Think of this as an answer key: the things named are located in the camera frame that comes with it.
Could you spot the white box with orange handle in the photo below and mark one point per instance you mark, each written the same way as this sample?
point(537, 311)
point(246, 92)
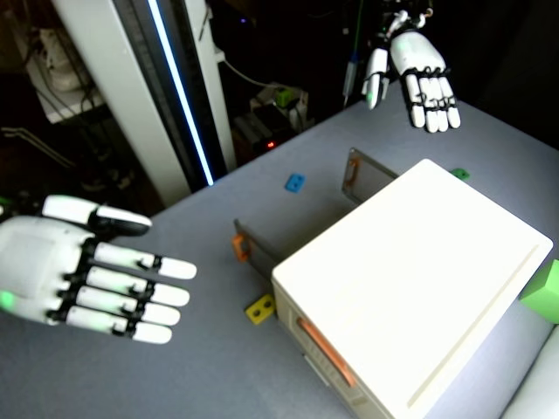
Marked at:
point(406, 270)

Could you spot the grey hanging connector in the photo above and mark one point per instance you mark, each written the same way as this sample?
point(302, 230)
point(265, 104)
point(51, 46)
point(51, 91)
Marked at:
point(351, 78)

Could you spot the small green foam block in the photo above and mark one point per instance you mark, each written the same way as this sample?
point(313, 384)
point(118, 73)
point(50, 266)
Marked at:
point(459, 173)

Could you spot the green lit device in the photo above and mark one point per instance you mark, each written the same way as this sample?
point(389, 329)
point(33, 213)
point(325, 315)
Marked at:
point(281, 96)

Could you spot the black box with red light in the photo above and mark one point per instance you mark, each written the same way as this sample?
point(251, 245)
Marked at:
point(266, 131)

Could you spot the blue two-hole block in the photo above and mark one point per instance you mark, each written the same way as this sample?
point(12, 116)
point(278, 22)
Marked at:
point(295, 182)

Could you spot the large green cube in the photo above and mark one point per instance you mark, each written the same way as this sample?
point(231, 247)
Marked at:
point(543, 292)

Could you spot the yellow two-hole block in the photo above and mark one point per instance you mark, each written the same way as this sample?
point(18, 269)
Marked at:
point(260, 310)

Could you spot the white pillar with blue light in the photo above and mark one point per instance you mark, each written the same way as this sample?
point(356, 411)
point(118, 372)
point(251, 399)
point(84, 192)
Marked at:
point(109, 87)

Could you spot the white equipment on shelf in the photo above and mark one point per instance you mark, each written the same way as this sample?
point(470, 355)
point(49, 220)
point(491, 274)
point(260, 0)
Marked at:
point(61, 65)

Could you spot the grey table cloth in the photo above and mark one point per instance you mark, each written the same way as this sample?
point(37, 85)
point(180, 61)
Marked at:
point(218, 371)

